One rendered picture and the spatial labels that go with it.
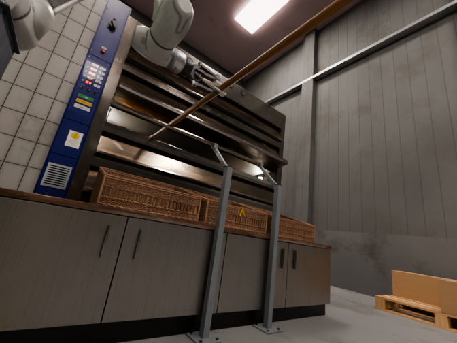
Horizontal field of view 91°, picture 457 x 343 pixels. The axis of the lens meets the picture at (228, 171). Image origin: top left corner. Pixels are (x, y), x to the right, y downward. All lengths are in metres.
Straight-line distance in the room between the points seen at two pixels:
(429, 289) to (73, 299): 3.33
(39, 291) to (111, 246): 0.28
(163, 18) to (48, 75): 1.16
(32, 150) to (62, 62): 0.62
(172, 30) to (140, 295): 1.13
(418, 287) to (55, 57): 4.01
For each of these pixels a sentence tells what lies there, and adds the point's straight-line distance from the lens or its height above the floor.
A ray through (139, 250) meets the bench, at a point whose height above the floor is 0.40.
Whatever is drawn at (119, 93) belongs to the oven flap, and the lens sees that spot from 1.85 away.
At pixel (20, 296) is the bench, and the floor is 0.21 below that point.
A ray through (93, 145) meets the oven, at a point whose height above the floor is 0.99.
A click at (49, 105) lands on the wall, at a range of 1.84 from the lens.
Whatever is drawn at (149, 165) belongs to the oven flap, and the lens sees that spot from 1.81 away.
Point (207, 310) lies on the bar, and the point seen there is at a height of 0.14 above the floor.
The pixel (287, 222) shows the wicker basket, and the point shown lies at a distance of 1.95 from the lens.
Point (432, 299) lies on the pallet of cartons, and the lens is 3.56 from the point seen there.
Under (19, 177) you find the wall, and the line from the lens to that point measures 1.74.
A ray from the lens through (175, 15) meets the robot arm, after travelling 0.89.
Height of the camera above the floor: 0.52
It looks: 16 degrees up
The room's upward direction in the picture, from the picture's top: 8 degrees clockwise
